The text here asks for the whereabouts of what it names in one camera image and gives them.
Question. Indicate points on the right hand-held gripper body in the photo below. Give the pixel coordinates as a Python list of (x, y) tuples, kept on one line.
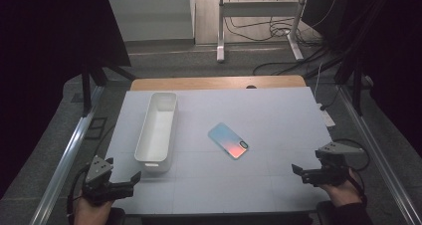
[(326, 177)]

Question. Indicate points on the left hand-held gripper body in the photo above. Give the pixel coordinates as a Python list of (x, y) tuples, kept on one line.
[(98, 169)]

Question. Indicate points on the white plastic bin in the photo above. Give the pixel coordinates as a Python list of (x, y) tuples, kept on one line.
[(156, 132)]

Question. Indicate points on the iridescent phone case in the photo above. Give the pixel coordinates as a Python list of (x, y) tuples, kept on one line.
[(229, 140)]

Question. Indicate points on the person's right hand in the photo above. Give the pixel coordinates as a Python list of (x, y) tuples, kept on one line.
[(343, 193)]

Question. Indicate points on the person's left hand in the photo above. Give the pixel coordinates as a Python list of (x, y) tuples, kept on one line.
[(89, 213)]

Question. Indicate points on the white power strip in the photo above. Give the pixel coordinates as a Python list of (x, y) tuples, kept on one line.
[(327, 118)]

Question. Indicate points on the white board sheet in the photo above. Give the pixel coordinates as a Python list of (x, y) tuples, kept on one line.
[(252, 185)]

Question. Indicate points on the black metal stand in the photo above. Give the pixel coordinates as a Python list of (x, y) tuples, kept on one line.
[(357, 89), (87, 89)]

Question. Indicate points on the dark table grommet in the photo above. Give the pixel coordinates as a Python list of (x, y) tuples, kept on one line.
[(251, 86)]

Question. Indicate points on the wooden table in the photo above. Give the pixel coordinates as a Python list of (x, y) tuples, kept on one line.
[(199, 83)]

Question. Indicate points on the dark curtain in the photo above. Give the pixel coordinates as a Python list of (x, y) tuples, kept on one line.
[(40, 69), (394, 52)]

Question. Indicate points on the white cabinet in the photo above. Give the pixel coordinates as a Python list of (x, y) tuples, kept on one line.
[(149, 16)]

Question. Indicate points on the aluminium rail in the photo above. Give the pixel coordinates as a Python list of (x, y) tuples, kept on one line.
[(381, 162), (66, 158)]

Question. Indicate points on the black floor frame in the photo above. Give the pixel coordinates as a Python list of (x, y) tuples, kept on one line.
[(96, 128)]

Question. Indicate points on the white desk frame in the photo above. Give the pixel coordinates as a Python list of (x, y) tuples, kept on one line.
[(258, 9)]

